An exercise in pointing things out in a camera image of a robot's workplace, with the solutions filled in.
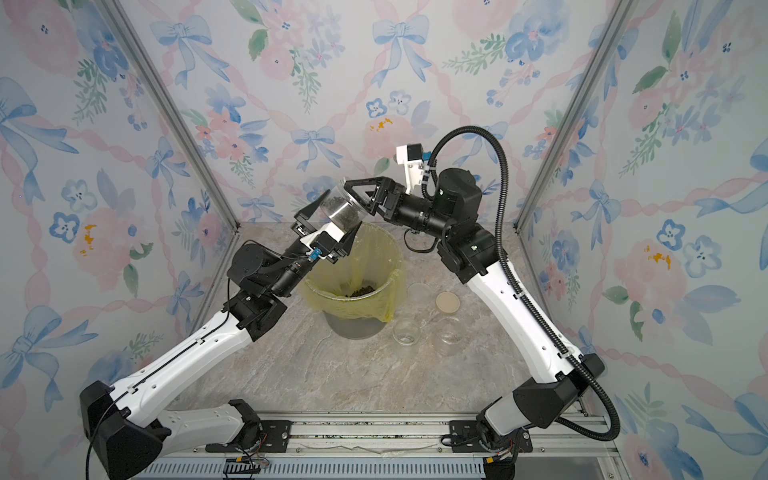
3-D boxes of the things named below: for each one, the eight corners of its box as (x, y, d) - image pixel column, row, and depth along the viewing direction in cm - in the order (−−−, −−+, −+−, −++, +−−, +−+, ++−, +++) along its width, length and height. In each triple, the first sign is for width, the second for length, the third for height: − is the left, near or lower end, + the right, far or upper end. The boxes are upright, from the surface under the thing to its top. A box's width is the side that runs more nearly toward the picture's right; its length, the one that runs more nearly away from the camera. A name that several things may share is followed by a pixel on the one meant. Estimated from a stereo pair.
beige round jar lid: (437, 312, 99) (438, 309, 97) (435, 294, 103) (436, 291, 101) (460, 312, 99) (461, 309, 97) (457, 294, 103) (458, 291, 101)
